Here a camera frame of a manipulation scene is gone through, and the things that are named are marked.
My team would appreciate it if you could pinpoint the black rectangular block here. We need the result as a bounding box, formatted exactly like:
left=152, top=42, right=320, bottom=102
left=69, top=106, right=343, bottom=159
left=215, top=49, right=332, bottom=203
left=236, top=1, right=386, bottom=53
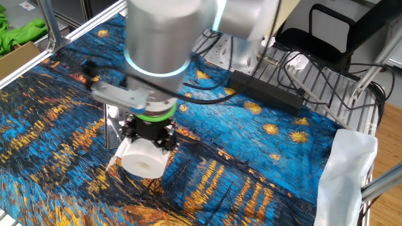
left=227, top=70, right=305, bottom=116

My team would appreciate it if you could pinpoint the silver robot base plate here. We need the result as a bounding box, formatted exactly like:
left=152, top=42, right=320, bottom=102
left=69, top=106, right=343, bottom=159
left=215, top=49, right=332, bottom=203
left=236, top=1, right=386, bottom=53
left=203, top=33, right=277, bottom=78

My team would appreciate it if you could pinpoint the silver camera mount bracket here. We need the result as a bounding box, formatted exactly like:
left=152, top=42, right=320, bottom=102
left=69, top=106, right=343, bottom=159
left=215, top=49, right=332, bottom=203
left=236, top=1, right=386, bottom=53
left=90, top=80, right=151, bottom=114

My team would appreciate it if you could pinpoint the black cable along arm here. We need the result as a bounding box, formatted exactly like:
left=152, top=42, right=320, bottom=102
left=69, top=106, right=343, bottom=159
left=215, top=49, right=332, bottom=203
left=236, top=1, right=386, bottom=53
left=84, top=0, right=283, bottom=106

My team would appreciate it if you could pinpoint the grey cable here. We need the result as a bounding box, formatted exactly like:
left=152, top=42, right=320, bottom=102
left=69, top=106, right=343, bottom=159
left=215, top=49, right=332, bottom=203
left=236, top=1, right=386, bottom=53
left=288, top=73, right=351, bottom=130

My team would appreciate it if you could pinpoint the aluminium table edge rail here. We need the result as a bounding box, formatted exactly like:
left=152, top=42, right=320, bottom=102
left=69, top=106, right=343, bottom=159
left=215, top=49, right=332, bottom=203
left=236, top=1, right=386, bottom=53
left=0, top=0, right=129, bottom=91

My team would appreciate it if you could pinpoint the green cloth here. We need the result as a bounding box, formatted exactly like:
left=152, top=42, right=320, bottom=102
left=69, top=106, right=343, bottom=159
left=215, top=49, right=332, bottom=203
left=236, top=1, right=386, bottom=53
left=0, top=3, right=48, bottom=58

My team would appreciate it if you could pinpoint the starry night painting tablecloth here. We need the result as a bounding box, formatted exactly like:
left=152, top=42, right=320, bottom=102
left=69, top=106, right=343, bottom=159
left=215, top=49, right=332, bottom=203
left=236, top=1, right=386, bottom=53
left=0, top=13, right=343, bottom=226

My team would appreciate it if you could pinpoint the white card red mark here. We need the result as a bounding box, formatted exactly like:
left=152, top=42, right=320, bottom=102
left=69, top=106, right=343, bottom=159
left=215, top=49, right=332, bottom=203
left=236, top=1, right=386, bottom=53
left=18, top=1, right=36, bottom=12

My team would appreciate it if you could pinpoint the aluminium frame bar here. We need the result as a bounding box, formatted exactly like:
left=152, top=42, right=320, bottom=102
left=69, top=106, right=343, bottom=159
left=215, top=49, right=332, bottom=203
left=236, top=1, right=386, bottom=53
left=39, top=0, right=72, bottom=53
left=361, top=163, right=402, bottom=203
left=350, top=26, right=402, bottom=100

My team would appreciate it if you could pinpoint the green striped flat box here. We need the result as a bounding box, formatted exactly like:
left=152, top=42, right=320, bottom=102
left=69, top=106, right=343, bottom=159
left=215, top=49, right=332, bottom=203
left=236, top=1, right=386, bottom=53
left=104, top=103, right=133, bottom=151

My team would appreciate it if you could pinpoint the black table cable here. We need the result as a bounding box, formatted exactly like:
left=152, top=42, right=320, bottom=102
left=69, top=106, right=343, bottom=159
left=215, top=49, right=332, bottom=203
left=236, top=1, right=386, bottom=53
left=276, top=51, right=396, bottom=128

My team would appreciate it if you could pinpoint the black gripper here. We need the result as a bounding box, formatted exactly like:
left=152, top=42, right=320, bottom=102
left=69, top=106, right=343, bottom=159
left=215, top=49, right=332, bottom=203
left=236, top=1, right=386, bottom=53
left=121, top=115, right=179, bottom=153

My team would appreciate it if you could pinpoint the white fabric sheet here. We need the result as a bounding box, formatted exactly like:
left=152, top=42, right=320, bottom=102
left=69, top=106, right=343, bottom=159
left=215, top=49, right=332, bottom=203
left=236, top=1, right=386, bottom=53
left=313, top=127, right=379, bottom=226

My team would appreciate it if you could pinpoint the brown cardboard box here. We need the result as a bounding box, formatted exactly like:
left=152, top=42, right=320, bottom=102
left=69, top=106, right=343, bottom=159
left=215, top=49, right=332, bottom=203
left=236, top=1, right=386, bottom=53
left=0, top=41, right=42, bottom=82

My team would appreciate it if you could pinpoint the black office chair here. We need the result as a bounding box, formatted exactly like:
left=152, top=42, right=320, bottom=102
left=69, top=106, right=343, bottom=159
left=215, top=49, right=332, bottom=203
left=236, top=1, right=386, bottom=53
left=275, top=0, right=402, bottom=65

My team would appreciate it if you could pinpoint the white toilet paper roll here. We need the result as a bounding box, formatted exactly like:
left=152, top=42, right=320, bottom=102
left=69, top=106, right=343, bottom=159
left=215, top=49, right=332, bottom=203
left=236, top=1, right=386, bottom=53
left=106, top=136, right=172, bottom=180

